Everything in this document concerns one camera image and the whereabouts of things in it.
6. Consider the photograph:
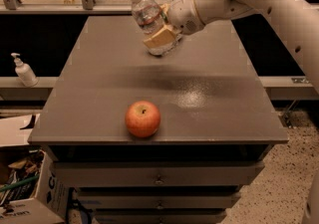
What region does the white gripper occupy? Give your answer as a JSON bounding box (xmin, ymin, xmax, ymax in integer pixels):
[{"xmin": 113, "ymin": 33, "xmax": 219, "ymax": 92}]
[{"xmin": 143, "ymin": 0, "xmax": 204, "ymax": 49}]

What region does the clear water bottle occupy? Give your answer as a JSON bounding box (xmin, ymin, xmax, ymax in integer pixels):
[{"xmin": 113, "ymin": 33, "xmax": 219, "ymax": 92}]
[{"xmin": 131, "ymin": 0, "xmax": 173, "ymax": 56}]

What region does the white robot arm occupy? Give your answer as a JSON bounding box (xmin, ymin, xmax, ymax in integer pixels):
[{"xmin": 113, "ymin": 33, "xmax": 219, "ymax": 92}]
[{"xmin": 164, "ymin": 0, "xmax": 319, "ymax": 224}]

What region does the white pump dispenser bottle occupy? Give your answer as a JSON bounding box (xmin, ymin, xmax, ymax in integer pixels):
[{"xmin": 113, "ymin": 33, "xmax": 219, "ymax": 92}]
[{"xmin": 11, "ymin": 53, "xmax": 38, "ymax": 87}]

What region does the red apple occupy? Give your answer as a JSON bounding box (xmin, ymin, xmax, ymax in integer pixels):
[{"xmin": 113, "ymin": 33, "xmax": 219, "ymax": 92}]
[{"xmin": 125, "ymin": 101, "xmax": 160, "ymax": 138}]

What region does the grey drawer cabinet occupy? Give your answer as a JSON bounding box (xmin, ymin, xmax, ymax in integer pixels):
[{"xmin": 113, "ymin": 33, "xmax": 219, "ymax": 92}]
[{"xmin": 29, "ymin": 16, "xmax": 287, "ymax": 224}]

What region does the green stick in box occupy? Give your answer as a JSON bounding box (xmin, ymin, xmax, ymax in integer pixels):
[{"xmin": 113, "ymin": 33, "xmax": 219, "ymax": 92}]
[{"xmin": 0, "ymin": 174, "xmax": 40, "ymax": 193}]

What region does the white cardboard box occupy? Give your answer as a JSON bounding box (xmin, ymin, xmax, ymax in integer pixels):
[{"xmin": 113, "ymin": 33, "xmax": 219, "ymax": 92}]
[{"xmin": 0, "ymin": 114, "xmax": 68, "ymax": 224}]

